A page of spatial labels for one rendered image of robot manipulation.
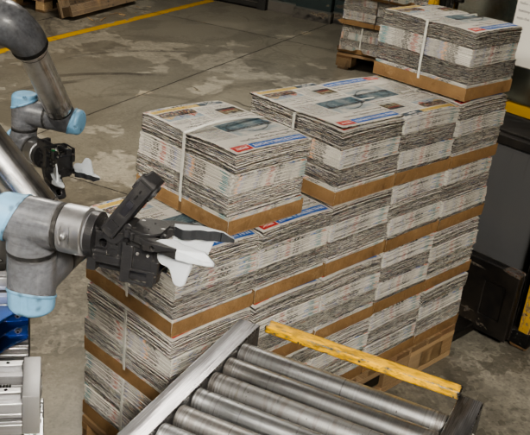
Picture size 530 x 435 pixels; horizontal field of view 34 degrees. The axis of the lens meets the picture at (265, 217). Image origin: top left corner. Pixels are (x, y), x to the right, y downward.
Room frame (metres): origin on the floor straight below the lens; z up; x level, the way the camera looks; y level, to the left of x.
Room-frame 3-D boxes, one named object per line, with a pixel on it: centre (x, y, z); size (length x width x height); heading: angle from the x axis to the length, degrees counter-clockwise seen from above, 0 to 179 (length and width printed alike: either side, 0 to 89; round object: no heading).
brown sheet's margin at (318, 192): (2.53, -0.15, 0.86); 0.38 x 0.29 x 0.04; 48
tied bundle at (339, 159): (2.53, -0.15, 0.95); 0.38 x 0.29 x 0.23; 48
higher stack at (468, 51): (2.96, -0.54, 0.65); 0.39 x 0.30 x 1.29; 47
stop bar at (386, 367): (1.56, -0.23, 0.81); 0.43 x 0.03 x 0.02; 67
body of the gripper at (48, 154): (2.29, 0.61, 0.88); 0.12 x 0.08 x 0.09; 47
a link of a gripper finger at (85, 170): (2.26, 0.51, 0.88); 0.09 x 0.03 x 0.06; 74
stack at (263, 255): (2.42, -0.05, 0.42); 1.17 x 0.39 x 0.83; 137
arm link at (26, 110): (2.39, 0.71, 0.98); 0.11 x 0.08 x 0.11; 77
